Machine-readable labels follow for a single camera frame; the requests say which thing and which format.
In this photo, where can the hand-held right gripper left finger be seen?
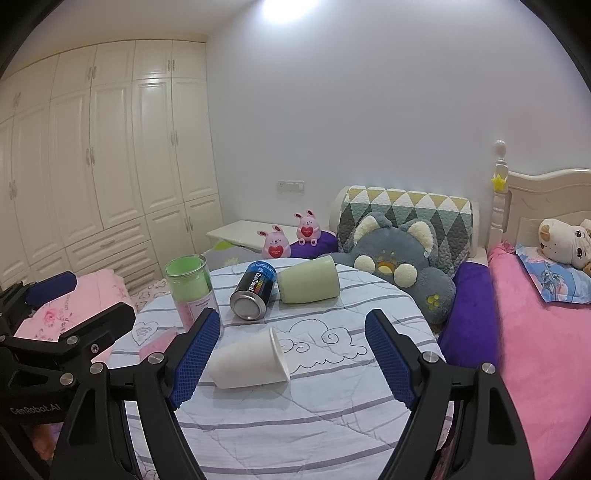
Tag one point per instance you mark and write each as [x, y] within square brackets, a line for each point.
[194, 362]

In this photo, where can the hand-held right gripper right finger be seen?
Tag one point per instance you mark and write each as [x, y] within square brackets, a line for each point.
[392, 364]

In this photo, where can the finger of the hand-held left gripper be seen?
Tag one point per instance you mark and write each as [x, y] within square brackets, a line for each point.
[51, 287]
[108, 323]

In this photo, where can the white paper cup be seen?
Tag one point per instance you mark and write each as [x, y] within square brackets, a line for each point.
[249, 364]

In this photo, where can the pale green cup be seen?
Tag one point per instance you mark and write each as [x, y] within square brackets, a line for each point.
[309, 282]

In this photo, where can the pink floral quilt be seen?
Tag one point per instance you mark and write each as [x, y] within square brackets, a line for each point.
[101, 290]

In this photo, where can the clear jar with green lid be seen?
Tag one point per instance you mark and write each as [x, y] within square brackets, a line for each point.
[189, 286]

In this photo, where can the black printed can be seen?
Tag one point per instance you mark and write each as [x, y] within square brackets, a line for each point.
[254, 290]

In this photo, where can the grey cat plush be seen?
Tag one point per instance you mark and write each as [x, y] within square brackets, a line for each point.
[397, 249]

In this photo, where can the small white desk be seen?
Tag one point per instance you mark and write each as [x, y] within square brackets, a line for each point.
[240, 230]

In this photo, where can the pink bunny toy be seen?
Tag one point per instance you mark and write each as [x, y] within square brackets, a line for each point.
[276, 244]
[308, 230]

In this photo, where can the pink blanket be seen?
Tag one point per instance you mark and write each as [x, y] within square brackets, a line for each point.
[545, 360]

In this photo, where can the cream wardrobe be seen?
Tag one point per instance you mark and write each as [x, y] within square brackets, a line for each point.
[115, 147]

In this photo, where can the triangle patterned quilted cushion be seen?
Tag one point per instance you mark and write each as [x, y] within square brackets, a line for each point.
[406, 203]

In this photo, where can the blue printed pillow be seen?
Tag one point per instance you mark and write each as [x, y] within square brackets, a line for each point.
[549, 281]

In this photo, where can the yellow star decoration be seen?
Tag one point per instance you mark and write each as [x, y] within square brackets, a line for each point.
[499, 182]

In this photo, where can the white plush toy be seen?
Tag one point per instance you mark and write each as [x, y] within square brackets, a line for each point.
[565, 240]

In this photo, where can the cream bed headboard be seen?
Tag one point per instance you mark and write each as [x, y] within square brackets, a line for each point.
[545, 198]

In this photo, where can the ceiling light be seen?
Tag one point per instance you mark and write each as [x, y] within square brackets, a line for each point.
[286, 9]

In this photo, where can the white wall socket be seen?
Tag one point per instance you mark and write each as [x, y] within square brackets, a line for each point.
[291, 186]

